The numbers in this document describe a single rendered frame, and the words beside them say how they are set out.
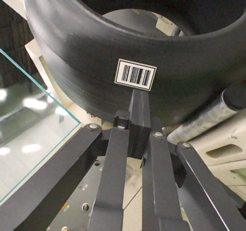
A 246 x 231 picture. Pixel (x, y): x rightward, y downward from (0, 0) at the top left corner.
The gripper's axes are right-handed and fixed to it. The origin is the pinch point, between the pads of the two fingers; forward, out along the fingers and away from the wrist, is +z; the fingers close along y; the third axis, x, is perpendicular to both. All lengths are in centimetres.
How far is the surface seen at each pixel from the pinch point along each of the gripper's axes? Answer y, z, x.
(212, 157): 21.5, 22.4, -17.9
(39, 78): -498, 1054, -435
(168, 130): 15, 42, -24
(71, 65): -11.4, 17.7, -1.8
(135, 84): -0.1, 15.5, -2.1
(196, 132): 16.8, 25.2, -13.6
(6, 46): -560, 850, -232
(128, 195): 10, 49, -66
